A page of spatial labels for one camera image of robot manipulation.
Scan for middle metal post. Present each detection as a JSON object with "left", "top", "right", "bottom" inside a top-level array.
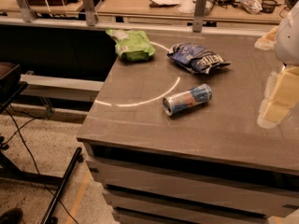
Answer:
[{"left": 82, "top": 0, "right": 98, "bottom": 26}]

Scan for blue silver energy drink can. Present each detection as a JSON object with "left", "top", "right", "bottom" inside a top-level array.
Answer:
[{"left": 163, "top": 84, "right": 212, "bottom": 116}]

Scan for black floor cable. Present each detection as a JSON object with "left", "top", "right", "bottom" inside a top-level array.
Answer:
[{"left": 0, "top": 104, "right": 78, "bottom": 224}]

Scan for dark chair seat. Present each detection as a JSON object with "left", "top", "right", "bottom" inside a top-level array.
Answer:
[{"left": 0, "top": 62, "right": 28, "bottom": 114}]

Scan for right metal post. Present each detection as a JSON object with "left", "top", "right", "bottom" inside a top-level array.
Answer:
[{"left": 192, "top": 0, "right": 206, "bottom": 33}]

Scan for left metal post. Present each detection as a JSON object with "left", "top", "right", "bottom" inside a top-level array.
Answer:
[{"left": 16, "top": 0, "right": 36, "bottom": 22}]

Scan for green chip bag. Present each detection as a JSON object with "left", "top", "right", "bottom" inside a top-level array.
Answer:
[{"left": 106, "top": 28, "right": 155, "bottom": 62}]

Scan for grey drawer cabinet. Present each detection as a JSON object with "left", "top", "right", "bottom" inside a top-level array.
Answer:
[{"left": 78, "top": 33, "right": 299, "bottom": 224}]

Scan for black round cup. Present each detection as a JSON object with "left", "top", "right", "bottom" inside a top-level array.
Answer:
[{"left": 262, "top": 0, "right": 278, "bottom": 13}]

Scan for metal post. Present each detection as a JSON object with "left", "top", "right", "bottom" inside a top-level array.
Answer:
[
  {"left": 16, "top": 0, "right": 36, "bottom": 22},
  {"left": 192, "top": 0, "right": 206, "bottom": 33},
  {"left": 82, "top": 0, "right": 98, "bottom": 26}
]

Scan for white papers on desk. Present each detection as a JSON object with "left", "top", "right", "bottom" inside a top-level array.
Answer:
[{"left": 150, "top": 0, "right": 195, "bottom": 13}]

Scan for black shoe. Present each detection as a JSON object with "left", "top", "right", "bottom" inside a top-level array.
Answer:
[{"left": 0, "top": 208, "right": 23, "bottom": 224}]

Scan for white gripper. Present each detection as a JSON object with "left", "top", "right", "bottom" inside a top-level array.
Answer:
[{"left": 254, "top": 2, "right": 299, "bottom": 129}]

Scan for black stand base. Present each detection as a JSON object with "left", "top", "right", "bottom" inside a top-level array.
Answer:
[{"left": 0, "top": 147, "right": 83, "bottom": 224}]

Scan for blue chip bag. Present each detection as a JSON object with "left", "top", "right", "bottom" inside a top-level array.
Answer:
[{"left": 167, "top": 43, "right": 231, "bottom": 75}]

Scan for white snack packet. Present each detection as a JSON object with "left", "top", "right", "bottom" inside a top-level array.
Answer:
[{"left": 239, "top": 0, "right": 262, "bottom": 14}]

